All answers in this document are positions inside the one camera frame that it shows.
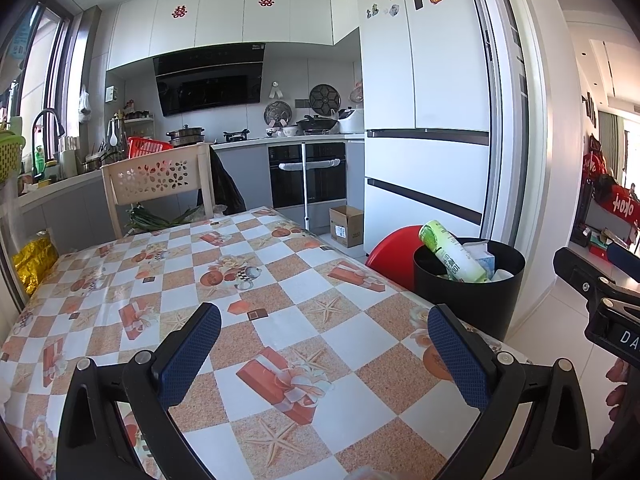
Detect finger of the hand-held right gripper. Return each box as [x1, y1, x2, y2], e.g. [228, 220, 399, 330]
[606, 242, 640, 293]
[552, 246, 618, 311]

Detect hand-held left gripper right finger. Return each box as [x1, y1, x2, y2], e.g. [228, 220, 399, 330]
[427, 304, 593, 480]

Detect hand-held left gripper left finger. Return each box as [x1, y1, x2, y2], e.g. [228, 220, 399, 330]
[56, 302, 222, 480]

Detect black trash bin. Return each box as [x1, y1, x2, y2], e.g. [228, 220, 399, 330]
[412, 236, 527, 343]

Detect person's right forearm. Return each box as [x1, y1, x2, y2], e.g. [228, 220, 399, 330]
[595, 405, 640, 480]

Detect person's right hand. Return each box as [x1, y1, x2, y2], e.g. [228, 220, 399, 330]
[605, 359, 632, 423]

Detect red printed cloth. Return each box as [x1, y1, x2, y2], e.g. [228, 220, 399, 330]
[582, 135, 640, 226]

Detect white and blue carton box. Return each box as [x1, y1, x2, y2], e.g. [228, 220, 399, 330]
[462, 240, 496, 281]

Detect red stool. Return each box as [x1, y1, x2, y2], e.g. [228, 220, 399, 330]
[365, 225, 426, 291]

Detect green onions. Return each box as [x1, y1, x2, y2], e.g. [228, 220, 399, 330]
[125, 205, 211, 233]

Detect cardboard box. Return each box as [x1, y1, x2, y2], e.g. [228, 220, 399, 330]
[328, 205, 365, 249]

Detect black cloth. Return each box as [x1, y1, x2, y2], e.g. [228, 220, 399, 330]
[197, 146, 247, 217]

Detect gold foil bag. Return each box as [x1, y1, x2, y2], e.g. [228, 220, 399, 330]
[11, 230, 60, 297]

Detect beige cutout chair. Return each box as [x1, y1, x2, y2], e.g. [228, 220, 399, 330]
[101, 142, 217, 241]

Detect black built-in oven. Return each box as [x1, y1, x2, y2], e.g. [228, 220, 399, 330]
[267, 141, 347, 209]

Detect white pole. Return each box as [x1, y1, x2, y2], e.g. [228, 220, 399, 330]
[300, 142, 311, 228]

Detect red plastic basket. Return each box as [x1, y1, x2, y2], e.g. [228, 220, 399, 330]
[126, 136, 173, 161]

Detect steel cooking pot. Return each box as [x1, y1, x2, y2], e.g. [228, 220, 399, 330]
[166, 126, 206, 147]

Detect steel utensil rack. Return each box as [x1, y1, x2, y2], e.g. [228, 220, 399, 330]
[104, 115, 126, 161]

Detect white shelf with jars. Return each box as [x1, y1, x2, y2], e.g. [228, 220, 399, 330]
[122, 100, 155, 138]

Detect white refrigerator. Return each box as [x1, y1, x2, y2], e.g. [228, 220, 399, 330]
[351, 0, 501, 256]

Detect round grey pan lid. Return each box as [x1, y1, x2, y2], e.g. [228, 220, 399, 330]
[263, 101, 293, 127]

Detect white rice cooker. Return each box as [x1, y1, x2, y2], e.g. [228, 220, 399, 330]
[337, 107, 365, 135]

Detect black wok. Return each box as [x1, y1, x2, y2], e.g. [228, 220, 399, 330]
[296, 115, 338, 135]

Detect yellow green plastic basket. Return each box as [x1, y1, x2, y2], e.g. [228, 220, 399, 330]
[0, 130, 26, 183]

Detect black range hood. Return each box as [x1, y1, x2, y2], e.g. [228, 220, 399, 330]
[152, 42, 266, 117]

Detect black kitchen faucet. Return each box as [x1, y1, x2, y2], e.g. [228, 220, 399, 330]
[31, 108, 66, 171]

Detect round black baking pan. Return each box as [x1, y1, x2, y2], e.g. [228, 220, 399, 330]
[308, 84, 341, 115]

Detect white upper cabinets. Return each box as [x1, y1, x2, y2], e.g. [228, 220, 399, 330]
[105, 0, 361, 72]

